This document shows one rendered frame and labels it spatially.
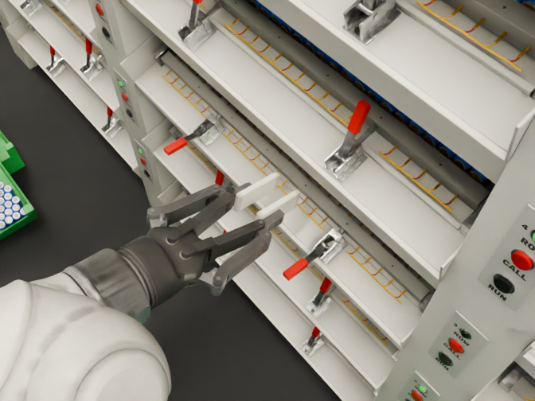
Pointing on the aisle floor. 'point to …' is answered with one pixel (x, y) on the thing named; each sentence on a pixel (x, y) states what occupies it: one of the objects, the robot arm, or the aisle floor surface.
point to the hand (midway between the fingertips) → (267, 200)
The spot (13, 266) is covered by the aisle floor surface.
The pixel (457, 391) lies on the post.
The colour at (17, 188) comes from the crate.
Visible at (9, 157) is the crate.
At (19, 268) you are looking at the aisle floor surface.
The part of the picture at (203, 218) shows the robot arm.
